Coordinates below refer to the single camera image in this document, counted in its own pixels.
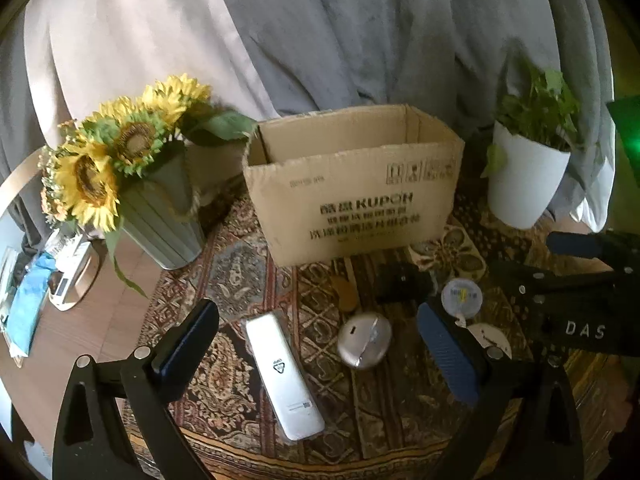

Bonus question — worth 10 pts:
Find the blue cloth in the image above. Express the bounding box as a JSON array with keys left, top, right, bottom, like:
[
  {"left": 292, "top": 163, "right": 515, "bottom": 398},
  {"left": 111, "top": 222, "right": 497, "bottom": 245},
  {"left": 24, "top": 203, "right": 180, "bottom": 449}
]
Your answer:
[{"left": 4, "top": 252, "right": 56, "bottom": 357}]

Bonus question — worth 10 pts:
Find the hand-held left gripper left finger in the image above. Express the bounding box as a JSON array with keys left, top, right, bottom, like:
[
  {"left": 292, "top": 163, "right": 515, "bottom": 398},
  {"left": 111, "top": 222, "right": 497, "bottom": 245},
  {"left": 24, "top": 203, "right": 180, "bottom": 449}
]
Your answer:
[{"left": 52, "top": 299, "right": 221, "bottom": 480}]

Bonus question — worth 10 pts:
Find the patterned tablecloth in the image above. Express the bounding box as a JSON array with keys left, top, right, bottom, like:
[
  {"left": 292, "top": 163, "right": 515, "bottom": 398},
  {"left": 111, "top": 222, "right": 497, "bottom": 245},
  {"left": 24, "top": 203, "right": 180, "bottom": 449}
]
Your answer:
[{"left": 120, "top": 160, "right": 640, "bottom": 480}]

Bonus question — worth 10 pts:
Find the brown cardboard box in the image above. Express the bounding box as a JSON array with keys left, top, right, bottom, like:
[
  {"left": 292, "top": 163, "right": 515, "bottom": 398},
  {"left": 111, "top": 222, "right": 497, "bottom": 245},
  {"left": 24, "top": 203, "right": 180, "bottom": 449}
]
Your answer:
[{"left": 242, "top": 104, "right": 466, "bottom": 267}]

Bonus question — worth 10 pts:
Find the artificial sunflower bouquet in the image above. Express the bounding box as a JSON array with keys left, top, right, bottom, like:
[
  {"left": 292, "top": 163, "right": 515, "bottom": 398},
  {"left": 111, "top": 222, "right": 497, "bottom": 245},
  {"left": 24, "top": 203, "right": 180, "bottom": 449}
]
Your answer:
[{"left": 39, "top": 75, "right": 258, "bottom": 299}]

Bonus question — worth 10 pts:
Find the white device on round tray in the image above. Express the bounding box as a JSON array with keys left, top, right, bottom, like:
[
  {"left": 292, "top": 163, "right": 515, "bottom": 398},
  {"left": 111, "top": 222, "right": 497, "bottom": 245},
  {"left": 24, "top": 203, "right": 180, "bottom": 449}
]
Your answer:
[{"left": 46, "top": 232, "right": 96, "bottom": 313}]

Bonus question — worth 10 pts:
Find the green leafy plant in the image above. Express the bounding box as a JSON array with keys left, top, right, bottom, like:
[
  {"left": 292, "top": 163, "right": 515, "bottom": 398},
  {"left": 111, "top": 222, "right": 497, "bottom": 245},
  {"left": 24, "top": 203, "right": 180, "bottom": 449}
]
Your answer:
[{"left": 481, "top": 52, "right": 606, "bottom": 178}]

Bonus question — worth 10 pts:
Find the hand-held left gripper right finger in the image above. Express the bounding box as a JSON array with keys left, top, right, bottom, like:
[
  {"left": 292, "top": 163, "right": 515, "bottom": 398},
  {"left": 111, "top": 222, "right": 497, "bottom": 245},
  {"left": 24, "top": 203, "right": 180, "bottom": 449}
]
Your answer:
[{"left": 416, "top": 302, "right": 587, "bottom": 480}]

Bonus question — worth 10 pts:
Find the black blocky object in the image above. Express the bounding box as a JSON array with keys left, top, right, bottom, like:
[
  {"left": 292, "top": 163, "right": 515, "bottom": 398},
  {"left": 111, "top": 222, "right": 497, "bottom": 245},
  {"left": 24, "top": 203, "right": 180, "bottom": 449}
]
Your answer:
[{"left": 375, "top": 261, "right": 436, "bottom": 306}]

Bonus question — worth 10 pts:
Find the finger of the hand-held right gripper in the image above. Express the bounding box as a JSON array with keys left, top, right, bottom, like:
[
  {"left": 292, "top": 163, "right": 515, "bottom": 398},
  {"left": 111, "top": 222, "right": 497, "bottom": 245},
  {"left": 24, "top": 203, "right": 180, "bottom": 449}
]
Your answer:
[
  {"left": 546, "top": 230, "right": 640, "bottom": 272},
  {"left": 487, "top": 258, "right": 622, "bottom": 312}
]

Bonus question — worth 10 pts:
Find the white rectangular device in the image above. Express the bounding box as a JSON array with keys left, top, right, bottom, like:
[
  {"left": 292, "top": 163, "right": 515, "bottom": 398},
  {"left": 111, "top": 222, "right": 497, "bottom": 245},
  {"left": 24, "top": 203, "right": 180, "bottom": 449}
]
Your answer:
[{"left": 245, "top": 311, "right": 326, "bottom": 442}]

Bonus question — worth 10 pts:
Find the grey curtain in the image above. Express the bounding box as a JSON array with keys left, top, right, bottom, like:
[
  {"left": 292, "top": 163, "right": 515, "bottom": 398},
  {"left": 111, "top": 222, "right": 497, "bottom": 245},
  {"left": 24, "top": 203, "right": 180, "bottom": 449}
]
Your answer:
[{"left": 0, "top": 0, "right": 616, "bottom": 256}]

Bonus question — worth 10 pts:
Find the small round white container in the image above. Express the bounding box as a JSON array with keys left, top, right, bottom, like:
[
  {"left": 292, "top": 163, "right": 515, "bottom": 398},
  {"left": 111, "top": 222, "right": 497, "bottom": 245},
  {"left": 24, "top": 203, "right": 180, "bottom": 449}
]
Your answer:
[{"left": 441, "top": 278, "right": 484, "bottom": 318}]

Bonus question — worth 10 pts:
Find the grey-green ribbed vase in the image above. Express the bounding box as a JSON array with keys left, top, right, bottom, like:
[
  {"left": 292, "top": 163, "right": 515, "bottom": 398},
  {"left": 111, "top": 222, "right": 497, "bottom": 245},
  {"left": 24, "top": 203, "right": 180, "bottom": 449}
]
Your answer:
[{"left": 117, "top": 152, "right": 207, "bottom": 269}]

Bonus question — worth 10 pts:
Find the white plant pot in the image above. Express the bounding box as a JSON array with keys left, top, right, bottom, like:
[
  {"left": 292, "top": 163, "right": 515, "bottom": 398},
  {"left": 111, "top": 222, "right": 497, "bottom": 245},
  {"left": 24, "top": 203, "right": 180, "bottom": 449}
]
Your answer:
[{"left": 486, "top": 120, "right": 572, "bottom": 229}]

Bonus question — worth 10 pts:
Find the beige curtain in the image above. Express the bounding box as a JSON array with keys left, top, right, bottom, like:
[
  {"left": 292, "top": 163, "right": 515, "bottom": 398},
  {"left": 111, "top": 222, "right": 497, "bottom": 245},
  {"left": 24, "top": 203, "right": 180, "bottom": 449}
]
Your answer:
[{"left": 24, "top": 0, "right": 273, "bottom": 126}]

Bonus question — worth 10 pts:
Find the green translucent object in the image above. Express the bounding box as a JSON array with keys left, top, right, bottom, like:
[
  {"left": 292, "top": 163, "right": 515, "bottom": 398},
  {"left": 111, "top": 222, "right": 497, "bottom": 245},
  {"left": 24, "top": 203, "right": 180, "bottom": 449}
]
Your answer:
[{"left": 605, "top": 94, "right": 640, "bottom": 191}]

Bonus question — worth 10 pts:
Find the small brown wooden piece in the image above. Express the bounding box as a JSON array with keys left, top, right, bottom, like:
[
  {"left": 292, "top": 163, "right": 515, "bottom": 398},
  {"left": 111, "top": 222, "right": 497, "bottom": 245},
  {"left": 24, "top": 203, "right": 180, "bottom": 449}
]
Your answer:
[{"left": 332, "top": 277, "right": 357, "bottom": 312}]

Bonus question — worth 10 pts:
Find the round silver tin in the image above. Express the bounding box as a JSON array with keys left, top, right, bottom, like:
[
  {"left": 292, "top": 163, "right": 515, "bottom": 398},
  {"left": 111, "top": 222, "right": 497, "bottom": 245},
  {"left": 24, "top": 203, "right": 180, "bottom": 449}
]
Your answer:
[{"left": 336, "top": 312, "right": 393, "bottom": 371}]

